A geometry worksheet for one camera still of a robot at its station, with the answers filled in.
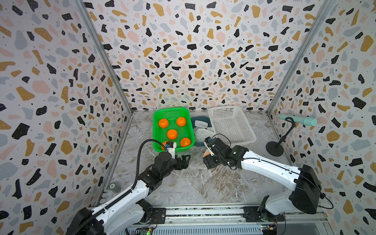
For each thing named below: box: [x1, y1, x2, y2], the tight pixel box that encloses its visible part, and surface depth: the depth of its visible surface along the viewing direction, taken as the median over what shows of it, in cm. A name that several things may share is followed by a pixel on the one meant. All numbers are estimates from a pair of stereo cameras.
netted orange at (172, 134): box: [166, 129, 178, 141], surface depth 104 cm
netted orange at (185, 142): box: [180, 137, 191, 147], surface depth 97 cm
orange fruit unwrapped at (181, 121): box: [176, 116, 187, 127], surface depth 112 cm
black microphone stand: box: [265, 116, 297, 157], surface depth 100 cm
